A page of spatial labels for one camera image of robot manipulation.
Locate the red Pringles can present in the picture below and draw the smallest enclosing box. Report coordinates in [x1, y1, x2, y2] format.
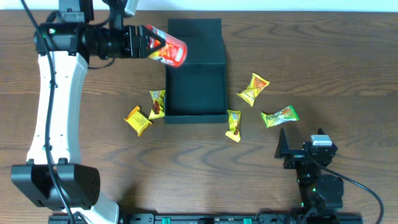
[145, 25, 187, 68]

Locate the yellow Apollo cake packet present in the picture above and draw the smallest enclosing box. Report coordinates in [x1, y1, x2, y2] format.
[225, 110, 241, 142]
[149, 90, 165, 119]

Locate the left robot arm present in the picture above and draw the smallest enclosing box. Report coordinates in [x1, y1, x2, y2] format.
[11, 0, 159, 223]

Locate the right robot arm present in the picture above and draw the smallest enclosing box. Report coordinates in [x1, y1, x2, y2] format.
[274, 129, 344, 223]

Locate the green pandan cake packet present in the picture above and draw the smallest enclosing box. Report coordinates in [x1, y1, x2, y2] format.
[261, 105, 300, 128]

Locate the black open gift box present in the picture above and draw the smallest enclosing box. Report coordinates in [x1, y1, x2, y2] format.
[164, 19, 228, 124]

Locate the yellow orange snack packet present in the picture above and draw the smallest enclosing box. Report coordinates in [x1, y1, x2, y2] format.
[237, 73, 270, 107]

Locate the left black cable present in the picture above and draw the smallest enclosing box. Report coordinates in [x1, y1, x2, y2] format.
[19, 0, 81, 224]

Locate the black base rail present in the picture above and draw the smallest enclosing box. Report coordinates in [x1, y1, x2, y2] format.
[47, 213, 363, 224]

